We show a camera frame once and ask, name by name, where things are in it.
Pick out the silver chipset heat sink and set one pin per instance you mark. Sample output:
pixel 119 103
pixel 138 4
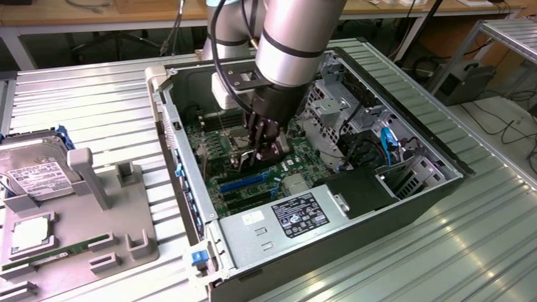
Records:
pixel 298 184

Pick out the metal slat side table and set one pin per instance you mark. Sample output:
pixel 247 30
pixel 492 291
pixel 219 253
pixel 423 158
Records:
pixel 512 34

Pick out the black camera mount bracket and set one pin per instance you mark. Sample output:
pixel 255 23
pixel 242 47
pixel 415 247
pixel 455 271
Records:
pixel 243 74

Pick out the grey parts rack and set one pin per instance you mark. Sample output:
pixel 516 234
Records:
pixel 75 251

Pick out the metal disk bay cage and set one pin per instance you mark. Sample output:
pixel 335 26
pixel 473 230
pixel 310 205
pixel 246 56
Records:
pixel 331 119

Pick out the blue expansion slot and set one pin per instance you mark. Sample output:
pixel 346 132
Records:
pixel 246 182

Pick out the CPU socket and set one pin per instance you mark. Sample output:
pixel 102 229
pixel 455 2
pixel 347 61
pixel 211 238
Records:
pixel 238 138

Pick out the silver hard disk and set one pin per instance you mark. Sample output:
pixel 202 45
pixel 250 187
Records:
pixel 34 166

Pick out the green RAM stick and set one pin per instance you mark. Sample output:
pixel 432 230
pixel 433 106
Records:
pixel 50 255

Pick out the wooden desk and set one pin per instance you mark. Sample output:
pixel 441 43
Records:
pixel 104 14

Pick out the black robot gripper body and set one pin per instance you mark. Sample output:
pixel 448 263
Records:
pixel 276 104

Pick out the green motherboard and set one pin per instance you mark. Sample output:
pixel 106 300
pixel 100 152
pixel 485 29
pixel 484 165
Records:
pixel 294 170

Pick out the silver CPU chip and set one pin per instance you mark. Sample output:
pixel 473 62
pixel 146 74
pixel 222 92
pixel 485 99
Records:
pixel 31 234

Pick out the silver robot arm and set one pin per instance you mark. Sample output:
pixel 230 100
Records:
pixel 290 37

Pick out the grey power supply unit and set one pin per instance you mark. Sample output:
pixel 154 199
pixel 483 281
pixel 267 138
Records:
pixel 290 226

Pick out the blue disk bracket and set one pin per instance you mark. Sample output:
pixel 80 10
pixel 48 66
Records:
pixel 64 136

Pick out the blue case latch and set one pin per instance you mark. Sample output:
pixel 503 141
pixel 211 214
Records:
pixel 199 256

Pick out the open black PC case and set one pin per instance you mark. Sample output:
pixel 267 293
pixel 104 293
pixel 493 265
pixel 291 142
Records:
pixel 411 132

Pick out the black chair base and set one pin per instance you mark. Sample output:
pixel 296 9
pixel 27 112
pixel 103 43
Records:
pixel 118 42

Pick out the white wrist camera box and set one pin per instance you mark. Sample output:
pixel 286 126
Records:
pixel 224 96

